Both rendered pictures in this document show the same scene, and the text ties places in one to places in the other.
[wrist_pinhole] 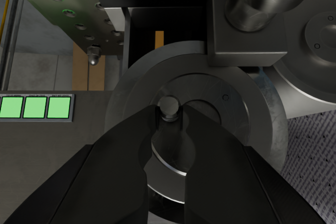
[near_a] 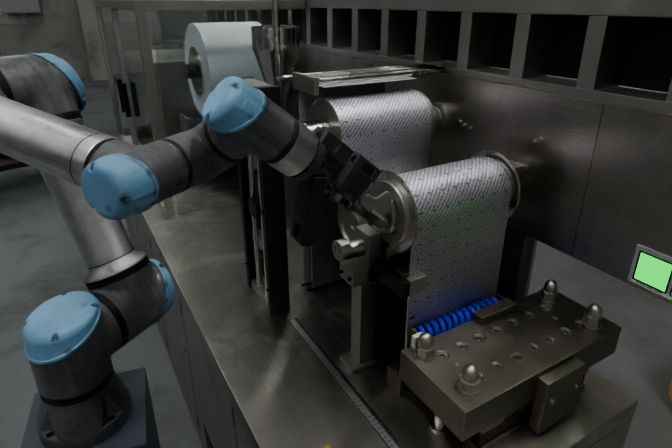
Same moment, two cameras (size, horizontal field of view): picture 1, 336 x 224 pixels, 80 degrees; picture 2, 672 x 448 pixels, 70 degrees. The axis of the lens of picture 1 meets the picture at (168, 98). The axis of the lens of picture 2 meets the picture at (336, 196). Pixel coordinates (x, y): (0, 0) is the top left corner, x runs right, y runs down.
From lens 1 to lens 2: 76 cm
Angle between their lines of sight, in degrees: 59
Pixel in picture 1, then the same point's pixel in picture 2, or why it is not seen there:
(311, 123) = not seen: hidden behind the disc
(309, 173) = (397, 145)
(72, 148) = (644, 208)
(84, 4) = (506, 339)
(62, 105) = (646, 271)
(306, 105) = not seen: hidden behind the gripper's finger
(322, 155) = (384, 159)
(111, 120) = (414, 227)
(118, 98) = (411, 236)
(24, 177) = not seen: outside the picture
